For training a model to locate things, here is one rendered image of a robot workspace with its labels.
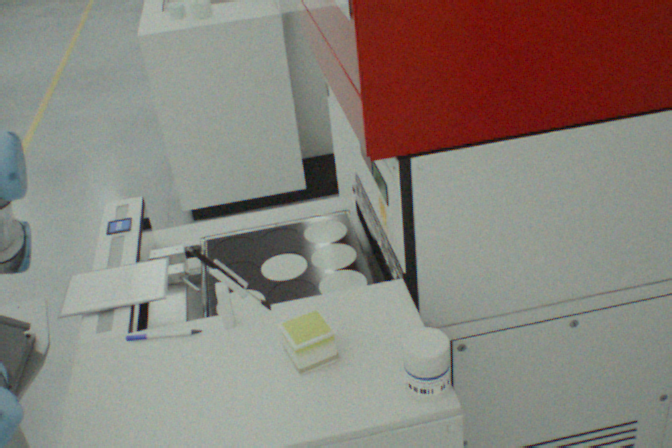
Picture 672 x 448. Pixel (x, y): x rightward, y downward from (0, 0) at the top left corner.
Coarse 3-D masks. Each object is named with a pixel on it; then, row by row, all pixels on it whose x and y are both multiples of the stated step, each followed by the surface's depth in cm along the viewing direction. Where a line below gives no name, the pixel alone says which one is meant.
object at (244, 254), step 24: (336, 216) 171; (216, 240) 167; (240, 240) 166; (264, 240) 165; (288, 240) 164; (240, 264) 158; (312, 264) 155; (360, 264) 153; (264, 288) 149; (288, 288) 148; (312, 288) 147; (216, 312) 144
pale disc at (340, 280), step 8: (336, 272) 151; (344, 272) 151; (352, 272) 150; (328, 280) 149; (336, 280) 149; (344, 280) 148; (352, 280) 148; (360, 280) 148; (320, 288) 147; (328, 288) 147; (336, 288) 146; (344, 288) 146
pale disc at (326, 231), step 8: (312, 224) 169; (320, 224) 168; (328, 224) 168; (336, 224) 168; (304, 232) 166; (312, 232) 166; (320, 232) 165; (328, 232) 165; (336, 232) 165; (344, 232) 164; (312, 240) 163; (320, 240) 162; (328, 240) 162; (336, 240) 162
